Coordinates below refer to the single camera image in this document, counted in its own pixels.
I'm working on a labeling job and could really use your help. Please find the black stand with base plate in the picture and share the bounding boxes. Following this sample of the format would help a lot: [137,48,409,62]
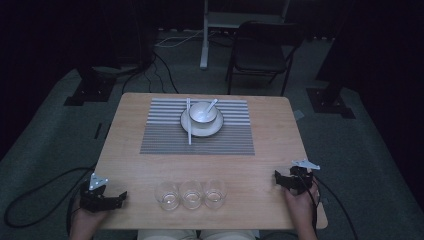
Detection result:
[63,0,158,107]
[305,0,357,120]

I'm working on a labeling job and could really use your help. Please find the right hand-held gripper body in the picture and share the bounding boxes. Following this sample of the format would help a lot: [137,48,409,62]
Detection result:
[287,158,322,196]

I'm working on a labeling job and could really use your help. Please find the person's light trousers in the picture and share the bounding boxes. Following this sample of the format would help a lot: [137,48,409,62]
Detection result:
[136,228,258,240]

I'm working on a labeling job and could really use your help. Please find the black floor cable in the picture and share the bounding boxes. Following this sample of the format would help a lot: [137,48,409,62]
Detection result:
[121,49,180,96]

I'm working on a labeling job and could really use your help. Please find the white floor cable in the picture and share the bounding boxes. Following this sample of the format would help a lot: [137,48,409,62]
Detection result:
[154,29,214,48]

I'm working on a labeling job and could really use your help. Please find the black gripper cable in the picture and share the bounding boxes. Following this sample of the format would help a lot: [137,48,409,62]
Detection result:
[3,163,98,238]
[298,173,360,240]

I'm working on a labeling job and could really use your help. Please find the white plate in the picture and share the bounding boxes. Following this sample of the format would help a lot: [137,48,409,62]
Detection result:
[179,106,225,138]

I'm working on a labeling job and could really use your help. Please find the person's left hand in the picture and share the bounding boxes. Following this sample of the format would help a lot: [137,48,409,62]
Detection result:
[69,199,112,236]

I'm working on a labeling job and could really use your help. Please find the white metal stand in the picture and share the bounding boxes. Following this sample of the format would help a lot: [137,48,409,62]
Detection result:
[198,0,292,70]

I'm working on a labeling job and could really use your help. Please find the grey striped placemat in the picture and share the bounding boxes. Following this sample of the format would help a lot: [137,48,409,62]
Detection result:
[139,97,256,156]

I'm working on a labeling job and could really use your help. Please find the clear drinking glass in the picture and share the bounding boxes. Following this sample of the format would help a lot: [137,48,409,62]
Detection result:
[178,179,205,211]
[202,179,229,210]
[153,181,181,212]

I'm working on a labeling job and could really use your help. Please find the person's right hand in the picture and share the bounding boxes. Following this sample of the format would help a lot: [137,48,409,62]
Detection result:
[283,181,320,224]

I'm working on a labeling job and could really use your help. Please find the white chopstick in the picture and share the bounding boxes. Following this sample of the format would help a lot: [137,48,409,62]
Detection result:
[187,97,193,146]
[185,97,192,146]

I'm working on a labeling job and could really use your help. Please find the black folding chair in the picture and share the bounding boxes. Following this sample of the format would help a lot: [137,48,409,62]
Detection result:
[225,20,306,98]

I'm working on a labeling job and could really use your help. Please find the white bowl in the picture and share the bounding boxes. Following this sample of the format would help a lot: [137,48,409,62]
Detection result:
[188,101,220,126]

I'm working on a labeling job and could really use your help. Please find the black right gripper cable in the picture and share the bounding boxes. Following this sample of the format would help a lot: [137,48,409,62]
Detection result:
[298,173,360,240]

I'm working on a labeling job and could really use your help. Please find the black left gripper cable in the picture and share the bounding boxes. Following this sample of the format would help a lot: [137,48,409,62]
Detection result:
[3,163,98,238]

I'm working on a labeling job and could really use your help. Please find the white spoon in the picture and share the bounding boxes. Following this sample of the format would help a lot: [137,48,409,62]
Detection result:
[204,98,219,115]

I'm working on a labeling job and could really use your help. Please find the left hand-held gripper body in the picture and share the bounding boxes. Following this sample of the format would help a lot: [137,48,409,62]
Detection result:
[79,172,116,214]

